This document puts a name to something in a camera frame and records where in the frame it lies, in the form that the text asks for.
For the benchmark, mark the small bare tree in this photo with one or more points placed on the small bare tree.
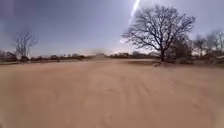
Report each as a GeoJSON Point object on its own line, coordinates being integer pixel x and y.
{"type": "Point", "coordinates": [23, 45]}

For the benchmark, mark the distant row of trees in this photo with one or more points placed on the distant row of trees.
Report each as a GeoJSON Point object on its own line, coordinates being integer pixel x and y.
{"type": "Point", "coordinates": [66, 57]}

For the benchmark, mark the large bare tree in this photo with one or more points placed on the large bare tree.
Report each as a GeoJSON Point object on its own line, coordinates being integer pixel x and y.
{"type": "Point", "coordinates": [159, 30]}

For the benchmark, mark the group of bare trees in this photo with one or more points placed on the group of bare trees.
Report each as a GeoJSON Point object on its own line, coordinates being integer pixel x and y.
{"type": "Point", "coordinates": [210, 46]}

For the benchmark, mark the brown dirt road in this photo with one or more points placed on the brown dirt road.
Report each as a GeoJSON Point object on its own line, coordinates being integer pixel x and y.
{"type": "Point", "coordinates": [106, 96]}

